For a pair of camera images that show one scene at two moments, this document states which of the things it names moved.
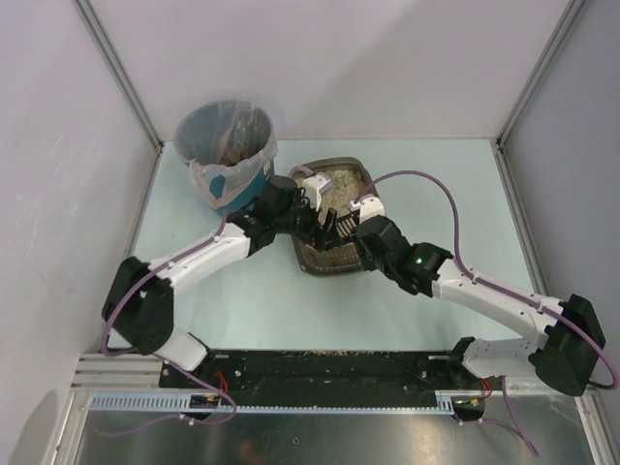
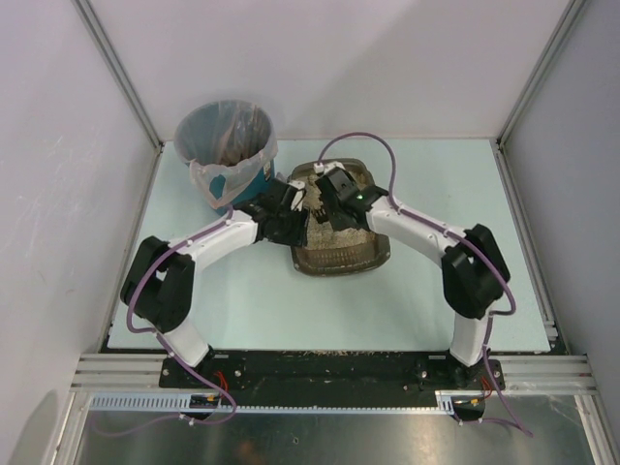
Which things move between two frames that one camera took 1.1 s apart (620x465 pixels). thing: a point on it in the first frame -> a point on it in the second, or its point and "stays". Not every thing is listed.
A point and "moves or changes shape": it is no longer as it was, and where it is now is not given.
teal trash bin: (231, 147) stays
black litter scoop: (347, 224) moves or changes shape
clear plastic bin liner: (226, 143) stays
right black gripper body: (356, 236) -> (339, 213)
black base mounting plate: (336, 373) stays
